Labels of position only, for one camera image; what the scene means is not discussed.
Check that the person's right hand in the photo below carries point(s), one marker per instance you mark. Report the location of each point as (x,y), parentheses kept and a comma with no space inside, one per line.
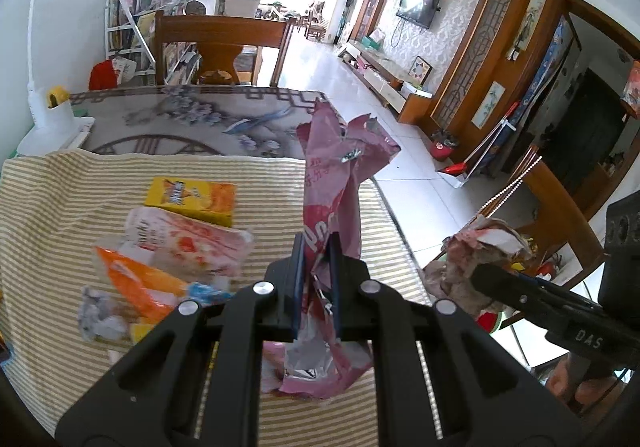
(595,392)

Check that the small blue white wrapper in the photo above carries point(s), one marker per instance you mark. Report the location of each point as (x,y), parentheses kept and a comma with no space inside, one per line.
(206,291)

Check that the white wooden television cabinet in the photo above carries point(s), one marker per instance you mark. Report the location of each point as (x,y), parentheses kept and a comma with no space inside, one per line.
(390,79)

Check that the tall painted wall panel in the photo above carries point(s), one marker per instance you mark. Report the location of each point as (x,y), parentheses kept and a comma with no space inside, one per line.
(530,19)

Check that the small red floor bin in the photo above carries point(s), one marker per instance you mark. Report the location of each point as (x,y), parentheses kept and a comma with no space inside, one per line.
(444,147)

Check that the yellow cardboard box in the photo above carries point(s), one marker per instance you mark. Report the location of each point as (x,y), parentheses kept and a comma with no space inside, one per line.
(190,199)

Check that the white book rack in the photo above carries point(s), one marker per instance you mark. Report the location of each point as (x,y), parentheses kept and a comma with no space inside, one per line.
(125,14)

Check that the small yellow object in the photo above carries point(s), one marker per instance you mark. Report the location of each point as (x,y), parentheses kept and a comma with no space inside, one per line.
(57,96)

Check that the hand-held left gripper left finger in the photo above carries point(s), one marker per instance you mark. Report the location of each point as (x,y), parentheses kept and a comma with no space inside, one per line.
(298,279)

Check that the white desk lamp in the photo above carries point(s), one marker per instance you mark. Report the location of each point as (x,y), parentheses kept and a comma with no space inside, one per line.
(55,124)

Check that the wooden dining chair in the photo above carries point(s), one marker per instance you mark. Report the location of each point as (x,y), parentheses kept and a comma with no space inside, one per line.
(220,34)

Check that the floral grey tablecloth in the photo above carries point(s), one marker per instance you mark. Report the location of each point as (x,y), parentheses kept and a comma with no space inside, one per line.
(200,117)

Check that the white round appliance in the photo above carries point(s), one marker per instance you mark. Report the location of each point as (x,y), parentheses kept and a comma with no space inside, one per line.
(200,4)

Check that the wall television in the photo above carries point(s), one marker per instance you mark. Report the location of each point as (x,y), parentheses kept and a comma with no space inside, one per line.
(415,9)

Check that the red bucket with green rim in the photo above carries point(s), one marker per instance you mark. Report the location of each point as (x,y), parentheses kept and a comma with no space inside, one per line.
(492,321)

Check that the small yellow wrapper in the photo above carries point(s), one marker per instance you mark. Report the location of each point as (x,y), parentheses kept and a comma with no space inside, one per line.
(142,331)

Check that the red cloth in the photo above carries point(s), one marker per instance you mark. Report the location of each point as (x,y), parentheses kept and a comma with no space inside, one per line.
(102,76)

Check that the blue door poster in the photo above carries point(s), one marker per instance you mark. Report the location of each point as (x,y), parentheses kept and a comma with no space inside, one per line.
(550,72)

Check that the orange plastic wrapper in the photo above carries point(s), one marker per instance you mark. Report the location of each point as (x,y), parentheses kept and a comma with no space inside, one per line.
(135,287)

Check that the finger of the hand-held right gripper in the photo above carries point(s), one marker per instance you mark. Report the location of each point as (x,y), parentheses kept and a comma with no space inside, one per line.
(560,292)
(505,289)

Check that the beige striped cloth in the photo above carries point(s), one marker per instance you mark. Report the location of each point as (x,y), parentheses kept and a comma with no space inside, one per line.
(50,227)

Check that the short painted wall panel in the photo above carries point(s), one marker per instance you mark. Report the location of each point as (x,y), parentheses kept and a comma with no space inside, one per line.
(489,104)

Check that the crumpled silver white wrapper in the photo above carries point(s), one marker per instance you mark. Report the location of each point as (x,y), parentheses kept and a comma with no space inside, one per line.
(100,317)

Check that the white pink plastic wrapper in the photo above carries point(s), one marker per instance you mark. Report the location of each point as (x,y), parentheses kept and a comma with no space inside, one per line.
(185,242)

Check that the pink plastic snack bag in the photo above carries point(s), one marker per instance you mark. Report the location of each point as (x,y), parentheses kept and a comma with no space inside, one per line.
(325,167)

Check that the patterned square picture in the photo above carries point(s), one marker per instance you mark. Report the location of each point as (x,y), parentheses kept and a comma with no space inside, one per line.
(421,70)

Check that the round wooden chair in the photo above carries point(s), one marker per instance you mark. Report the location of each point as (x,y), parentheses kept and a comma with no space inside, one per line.
(555,207)

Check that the red dustpan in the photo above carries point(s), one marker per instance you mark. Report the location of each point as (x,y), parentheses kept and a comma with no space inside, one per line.
(452,172)

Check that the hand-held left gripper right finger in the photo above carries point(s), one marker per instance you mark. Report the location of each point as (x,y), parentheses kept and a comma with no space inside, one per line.
(334,279)

